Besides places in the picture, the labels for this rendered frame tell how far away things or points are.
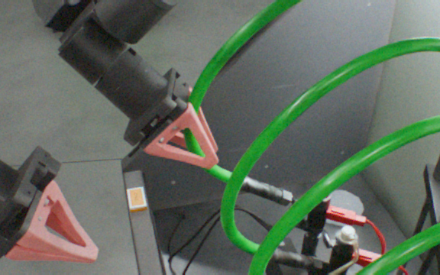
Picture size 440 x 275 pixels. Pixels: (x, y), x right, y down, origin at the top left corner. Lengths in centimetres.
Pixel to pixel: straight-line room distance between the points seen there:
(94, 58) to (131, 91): 5
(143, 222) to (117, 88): 40
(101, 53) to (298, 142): 62
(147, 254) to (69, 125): 206
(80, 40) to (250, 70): 46
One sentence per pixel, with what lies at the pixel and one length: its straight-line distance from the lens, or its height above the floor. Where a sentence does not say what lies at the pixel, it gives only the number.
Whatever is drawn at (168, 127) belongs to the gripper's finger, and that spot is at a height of 128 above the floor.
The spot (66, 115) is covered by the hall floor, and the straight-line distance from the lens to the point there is 290.
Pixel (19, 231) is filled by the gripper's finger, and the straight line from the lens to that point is 40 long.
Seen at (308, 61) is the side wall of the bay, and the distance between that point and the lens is 91.
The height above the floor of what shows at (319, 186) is 130.
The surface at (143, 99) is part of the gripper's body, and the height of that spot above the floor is 130.
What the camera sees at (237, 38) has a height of 136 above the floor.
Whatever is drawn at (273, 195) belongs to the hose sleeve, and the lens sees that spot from 61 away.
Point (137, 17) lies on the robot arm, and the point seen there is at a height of 139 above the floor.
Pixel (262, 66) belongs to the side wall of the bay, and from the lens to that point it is 88.
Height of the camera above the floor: 157
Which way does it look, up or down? 37 degrees down
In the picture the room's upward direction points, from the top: straight up
